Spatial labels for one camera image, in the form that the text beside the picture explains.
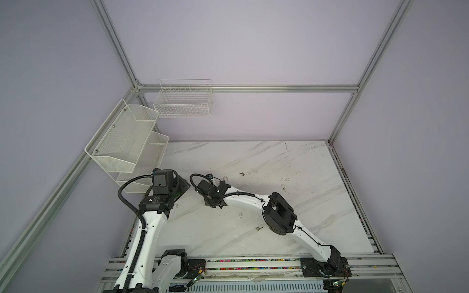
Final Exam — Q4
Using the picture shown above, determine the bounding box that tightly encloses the white mesh two-tier shelf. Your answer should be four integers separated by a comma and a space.
84, 100, 169, 186

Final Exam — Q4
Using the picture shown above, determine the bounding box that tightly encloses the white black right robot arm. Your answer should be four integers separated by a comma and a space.
189, 173, 352, 279

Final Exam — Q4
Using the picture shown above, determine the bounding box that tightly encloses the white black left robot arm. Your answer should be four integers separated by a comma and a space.
109, 168, 189, 293

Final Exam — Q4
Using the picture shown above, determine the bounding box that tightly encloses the aluminium cage frame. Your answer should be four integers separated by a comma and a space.
1, 1, 413, 291

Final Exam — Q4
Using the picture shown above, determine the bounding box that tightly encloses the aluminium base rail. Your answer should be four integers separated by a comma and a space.
97, 251, 412, 293

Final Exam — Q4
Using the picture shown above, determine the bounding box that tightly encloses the white wire basket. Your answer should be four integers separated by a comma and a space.
153, 79, 213, 118

